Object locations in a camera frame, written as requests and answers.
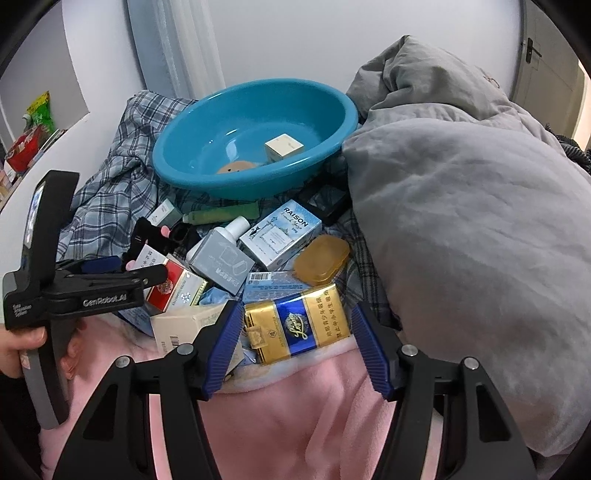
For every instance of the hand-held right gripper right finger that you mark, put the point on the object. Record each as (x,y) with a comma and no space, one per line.
(369,355)

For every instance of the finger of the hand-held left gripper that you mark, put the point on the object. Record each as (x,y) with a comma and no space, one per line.
(104,264)
(115,277)

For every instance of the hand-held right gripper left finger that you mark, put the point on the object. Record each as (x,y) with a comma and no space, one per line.
(224,350)

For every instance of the large cream box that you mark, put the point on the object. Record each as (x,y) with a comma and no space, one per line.
(184,323)

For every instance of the clear box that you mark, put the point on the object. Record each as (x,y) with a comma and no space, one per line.
(166,286)

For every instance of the light blue wipes packet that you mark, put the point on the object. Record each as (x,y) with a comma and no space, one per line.
(213,295)

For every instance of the gold and blue cigarette pack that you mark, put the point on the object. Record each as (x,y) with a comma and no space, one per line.
(295,323)

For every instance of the blue plastic basin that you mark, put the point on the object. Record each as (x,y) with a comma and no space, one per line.
(207,138)

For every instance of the small cream cube box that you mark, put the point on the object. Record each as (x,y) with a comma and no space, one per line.
(284,146)

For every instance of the person's left hand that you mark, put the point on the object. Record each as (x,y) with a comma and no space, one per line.
(18,346)

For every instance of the white tissue pack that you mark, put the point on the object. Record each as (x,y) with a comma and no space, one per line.
(147,258)

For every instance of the black and pink plush toy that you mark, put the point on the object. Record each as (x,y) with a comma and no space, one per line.
(150,230)

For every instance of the small black container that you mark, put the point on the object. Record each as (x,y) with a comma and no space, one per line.
(180,233)

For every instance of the small white and green box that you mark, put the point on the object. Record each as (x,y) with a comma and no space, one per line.
(165,213)

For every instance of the blue plaid cloth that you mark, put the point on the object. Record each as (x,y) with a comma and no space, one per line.
(115,184)

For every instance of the grey box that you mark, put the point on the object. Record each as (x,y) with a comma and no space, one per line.
(217,265)

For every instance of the light blue barcode pack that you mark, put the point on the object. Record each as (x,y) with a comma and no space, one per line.
(277,282)

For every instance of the pink blanket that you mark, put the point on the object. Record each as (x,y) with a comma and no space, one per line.
(295,415)

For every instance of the amber soap box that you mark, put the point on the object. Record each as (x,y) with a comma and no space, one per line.
(321,259)

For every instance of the light blue and white box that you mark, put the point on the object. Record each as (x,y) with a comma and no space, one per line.
(277,240)

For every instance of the green tube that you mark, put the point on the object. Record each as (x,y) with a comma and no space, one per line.
(221,213)

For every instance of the white bottle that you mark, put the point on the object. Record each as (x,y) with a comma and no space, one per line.
(237,226)

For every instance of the black case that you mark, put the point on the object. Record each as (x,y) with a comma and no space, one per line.
(323,203)

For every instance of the green snack bag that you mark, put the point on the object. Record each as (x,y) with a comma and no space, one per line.
(41,110)

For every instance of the grey duvet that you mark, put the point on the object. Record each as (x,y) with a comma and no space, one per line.
(461,207)

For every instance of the blue curtain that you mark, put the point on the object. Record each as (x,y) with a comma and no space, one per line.
(138,46)

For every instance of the white sheer curtain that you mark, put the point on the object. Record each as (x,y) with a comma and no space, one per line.
(194,41)

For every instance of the dark striped cloth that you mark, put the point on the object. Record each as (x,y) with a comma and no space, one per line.
(577,152)

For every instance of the grey door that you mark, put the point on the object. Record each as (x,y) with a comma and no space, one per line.
(549,55)

